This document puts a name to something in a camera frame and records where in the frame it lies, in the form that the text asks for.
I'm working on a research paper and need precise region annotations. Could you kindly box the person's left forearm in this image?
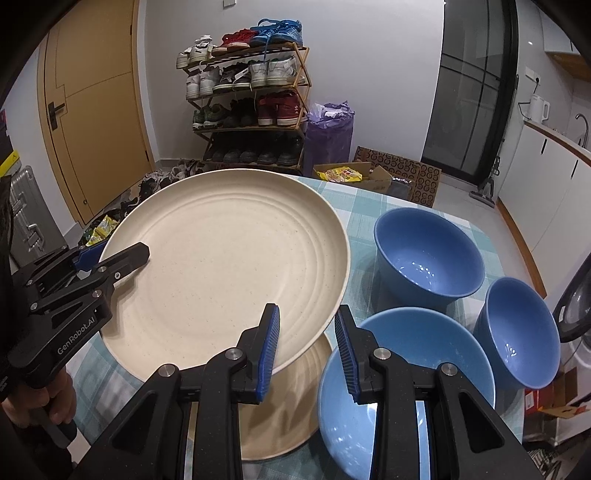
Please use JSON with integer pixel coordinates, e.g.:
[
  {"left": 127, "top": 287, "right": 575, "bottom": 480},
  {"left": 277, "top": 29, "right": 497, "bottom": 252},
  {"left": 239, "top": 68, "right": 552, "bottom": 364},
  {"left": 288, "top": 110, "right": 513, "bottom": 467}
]
[{"left": 0, "top": 406, "right": 79, "bottom": 480}]

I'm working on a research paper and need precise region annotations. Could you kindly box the white kitchen cabinet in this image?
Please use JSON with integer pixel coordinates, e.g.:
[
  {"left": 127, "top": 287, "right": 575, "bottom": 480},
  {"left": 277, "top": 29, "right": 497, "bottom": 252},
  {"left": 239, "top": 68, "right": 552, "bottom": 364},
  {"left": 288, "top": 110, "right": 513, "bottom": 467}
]
[{"left": 496, "top": 117, "right": 591, "bottom": 319}]

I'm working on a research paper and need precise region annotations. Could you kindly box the cream plate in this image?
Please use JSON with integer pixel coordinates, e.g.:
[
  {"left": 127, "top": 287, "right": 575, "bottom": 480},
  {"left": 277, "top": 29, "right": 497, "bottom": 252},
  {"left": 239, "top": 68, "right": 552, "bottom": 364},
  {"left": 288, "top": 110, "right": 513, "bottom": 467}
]
[
  {"left": 187, "top": 330, "right": 334, "bottom": 461},
  {"left": 98, "top": 170, "right": 349, "bottom": 384}
]

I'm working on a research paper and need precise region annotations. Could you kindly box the small dark blue bowl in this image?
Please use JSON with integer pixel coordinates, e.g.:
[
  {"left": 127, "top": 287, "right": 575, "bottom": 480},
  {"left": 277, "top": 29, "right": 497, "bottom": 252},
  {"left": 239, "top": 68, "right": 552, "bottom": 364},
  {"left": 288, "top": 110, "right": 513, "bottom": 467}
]
[{"left": 473, "top": 277, "right": 561, "bottom": 391}]

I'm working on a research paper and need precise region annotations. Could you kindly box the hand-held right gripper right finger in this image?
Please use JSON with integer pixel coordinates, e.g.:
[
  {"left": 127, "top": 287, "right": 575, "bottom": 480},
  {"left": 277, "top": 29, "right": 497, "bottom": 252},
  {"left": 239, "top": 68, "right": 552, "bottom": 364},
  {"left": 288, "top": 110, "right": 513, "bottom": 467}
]
[{"left": 335, "top": 305, "right": 548, "bottom": 480}]

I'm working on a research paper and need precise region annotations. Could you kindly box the open cardboard box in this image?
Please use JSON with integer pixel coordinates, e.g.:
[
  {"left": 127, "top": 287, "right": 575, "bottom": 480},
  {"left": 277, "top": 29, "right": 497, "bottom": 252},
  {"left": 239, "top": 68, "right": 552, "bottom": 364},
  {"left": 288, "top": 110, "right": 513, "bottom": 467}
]
[{"left": 313, "top": 161, "right": 393, "bottom": 192}]

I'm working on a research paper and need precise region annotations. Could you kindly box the brown circle-patterned doormat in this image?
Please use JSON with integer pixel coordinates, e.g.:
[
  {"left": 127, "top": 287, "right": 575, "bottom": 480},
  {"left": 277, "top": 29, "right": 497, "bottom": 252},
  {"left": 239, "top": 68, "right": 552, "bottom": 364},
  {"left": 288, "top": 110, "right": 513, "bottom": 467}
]
[{"left": 353, "top": 146, "right": 441, "bottom": 208}]

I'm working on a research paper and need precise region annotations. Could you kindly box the wooden door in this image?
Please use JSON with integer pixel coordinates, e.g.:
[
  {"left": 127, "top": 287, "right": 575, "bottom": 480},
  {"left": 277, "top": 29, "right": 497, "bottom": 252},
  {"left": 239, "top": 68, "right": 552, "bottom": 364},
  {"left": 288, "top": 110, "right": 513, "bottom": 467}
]
[{"left": 44, "top": 0, "right": 155, "bottom": 227}]

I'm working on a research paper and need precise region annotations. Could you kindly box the stack of shoe boxes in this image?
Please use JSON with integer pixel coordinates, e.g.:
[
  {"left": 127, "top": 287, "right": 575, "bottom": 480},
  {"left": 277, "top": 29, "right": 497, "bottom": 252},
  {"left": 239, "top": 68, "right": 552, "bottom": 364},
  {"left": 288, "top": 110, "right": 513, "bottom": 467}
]
[{"left": 0, "top": 108, "right": 21, "bottom": 175}]

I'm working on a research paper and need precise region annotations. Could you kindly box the teal checked tablecloth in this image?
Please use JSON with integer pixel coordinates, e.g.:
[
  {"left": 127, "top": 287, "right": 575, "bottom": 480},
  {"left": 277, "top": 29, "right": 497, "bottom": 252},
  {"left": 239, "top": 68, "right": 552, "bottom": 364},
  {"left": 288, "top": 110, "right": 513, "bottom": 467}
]
[{"left": 67, "top": 174, "right": 527, "bottom": 480}]

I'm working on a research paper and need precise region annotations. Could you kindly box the large light blue bowl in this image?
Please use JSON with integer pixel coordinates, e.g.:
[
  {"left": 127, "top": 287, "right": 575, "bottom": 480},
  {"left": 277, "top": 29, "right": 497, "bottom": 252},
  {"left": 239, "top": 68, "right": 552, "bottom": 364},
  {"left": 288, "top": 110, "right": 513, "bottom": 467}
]
[{"left": 318, "top": 307, "right": 497, "bottom": 480}]

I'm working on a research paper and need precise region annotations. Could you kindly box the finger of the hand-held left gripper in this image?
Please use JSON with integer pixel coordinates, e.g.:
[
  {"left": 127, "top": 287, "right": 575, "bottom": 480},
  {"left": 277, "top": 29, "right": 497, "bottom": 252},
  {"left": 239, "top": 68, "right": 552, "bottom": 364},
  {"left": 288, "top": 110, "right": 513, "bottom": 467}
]
[
  {"left": 14, "top": 242, "right": 110, "bottom": 298},
  {"left": 28, "top": 243, "right": 151, "bottom": 326}
]

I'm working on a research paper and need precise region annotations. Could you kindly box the wooden shoe rack with shoes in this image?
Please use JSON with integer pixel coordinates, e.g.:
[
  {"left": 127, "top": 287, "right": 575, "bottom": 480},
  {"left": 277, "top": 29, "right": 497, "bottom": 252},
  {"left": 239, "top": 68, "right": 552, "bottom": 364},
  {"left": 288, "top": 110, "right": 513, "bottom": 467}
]
[{"left": 175, "top": 18, "right": 308, "bottom": 166}]

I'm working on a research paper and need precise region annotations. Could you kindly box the grey mat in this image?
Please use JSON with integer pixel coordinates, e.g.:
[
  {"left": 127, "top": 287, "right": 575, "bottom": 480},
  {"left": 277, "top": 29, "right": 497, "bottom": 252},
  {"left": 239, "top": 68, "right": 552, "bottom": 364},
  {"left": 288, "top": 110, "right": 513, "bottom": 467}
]
[{"left": 388, "top": 175, "right": 414, "bottom": 200}]

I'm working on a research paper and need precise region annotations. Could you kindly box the red and brown cardboard box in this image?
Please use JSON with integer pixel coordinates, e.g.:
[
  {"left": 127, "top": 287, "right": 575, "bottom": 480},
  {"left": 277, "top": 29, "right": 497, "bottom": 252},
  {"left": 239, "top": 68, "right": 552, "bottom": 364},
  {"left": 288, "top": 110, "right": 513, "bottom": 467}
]
[{"left": 524, "top": 369, "right": 591, "bottom": 418}]

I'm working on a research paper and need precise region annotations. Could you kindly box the white electric kettle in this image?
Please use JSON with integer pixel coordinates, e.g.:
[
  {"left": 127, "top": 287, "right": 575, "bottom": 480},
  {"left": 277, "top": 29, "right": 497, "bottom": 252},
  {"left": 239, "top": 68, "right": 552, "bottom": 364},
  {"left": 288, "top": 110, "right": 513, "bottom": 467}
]
[{"left": 527, "top": 97, "right": 551, "bottom": 123}]

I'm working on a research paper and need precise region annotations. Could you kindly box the silver suitcase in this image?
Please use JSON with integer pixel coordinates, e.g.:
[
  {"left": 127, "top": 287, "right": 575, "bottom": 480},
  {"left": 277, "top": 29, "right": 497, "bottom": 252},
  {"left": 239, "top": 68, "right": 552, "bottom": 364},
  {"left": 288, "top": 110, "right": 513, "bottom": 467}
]
[{"left": 7, "top": 165, "right": 65, "bottom": 268}]

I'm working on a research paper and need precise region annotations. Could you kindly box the wooden wall cabinet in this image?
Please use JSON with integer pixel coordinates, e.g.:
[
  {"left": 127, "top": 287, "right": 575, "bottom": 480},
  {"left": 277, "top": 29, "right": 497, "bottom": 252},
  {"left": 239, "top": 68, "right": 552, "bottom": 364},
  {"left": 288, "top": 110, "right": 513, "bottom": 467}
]
[{"left": 542, "top": 0, "right": 585, "bottom": 70}]

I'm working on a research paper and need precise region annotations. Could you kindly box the black framed glass door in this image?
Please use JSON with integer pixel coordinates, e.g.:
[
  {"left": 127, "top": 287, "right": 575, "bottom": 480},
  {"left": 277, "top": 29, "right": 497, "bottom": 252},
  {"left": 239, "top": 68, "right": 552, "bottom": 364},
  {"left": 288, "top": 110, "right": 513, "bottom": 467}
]
[{"left": 421, "top": 0, "right": 520, "bottom": 183}]

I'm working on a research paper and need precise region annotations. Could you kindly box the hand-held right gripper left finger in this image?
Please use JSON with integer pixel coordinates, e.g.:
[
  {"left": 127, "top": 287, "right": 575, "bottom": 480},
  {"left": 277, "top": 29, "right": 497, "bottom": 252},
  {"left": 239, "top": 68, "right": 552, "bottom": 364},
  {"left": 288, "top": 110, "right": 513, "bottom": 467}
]
[{"left": 69, "top": 302, "right": 282, "bottom": 480}]

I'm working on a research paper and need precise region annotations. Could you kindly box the yellow snack packet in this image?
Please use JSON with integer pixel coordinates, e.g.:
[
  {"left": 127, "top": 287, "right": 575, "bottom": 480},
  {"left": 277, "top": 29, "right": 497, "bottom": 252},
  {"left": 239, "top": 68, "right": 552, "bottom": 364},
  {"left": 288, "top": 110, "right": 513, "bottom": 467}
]
[{"left": 325, "top": 167, "right": 363, "bottom": 182}]

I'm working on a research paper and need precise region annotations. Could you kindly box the yellow green snack bag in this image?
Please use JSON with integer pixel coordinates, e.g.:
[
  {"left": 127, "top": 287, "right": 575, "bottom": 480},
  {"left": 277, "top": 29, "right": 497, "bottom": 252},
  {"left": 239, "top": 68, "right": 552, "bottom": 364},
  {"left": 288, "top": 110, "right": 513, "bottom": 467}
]
[{"left": 85, "top": 215, "right": 118, "bottom": 245}]

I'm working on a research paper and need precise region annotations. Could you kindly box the purple plastic bag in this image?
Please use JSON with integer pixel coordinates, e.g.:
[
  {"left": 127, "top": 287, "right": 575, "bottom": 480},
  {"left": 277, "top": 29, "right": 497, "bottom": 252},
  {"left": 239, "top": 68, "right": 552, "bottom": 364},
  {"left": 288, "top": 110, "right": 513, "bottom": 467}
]
[{"left": 305, "top": 102, "right": 356, "bottom": 174}]

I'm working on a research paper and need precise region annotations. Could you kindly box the white washing machine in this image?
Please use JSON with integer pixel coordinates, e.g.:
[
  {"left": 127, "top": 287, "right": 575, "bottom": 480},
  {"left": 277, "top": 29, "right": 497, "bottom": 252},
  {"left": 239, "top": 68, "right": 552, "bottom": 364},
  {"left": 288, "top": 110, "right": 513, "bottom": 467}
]
[{"left": 551, "top": 261, "right": 591, "bottom": 435}]

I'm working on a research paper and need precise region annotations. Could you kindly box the person's left hand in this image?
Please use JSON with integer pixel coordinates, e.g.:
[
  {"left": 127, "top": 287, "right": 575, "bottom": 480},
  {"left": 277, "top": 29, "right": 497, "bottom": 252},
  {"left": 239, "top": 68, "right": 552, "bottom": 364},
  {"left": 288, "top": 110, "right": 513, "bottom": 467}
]
[{"left": 0, "top": 371, "right": 78, "bottom": 430}]

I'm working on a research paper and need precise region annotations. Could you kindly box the medium blue bowl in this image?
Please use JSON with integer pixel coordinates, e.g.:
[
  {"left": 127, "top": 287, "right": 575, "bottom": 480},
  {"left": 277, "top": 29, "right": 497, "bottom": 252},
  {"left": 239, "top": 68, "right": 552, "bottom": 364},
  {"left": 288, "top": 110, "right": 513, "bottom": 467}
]
[{"left": 373, "top": 208, "right": 486, "bottom": 317}]

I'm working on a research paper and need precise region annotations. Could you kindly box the pile of dark shoes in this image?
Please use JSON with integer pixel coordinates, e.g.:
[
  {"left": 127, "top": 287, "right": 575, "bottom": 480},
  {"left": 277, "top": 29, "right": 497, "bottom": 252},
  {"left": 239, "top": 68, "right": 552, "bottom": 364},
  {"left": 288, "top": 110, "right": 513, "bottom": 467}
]
[{"left": 117, "top": 159, "right": 208, "bottom": 217}]

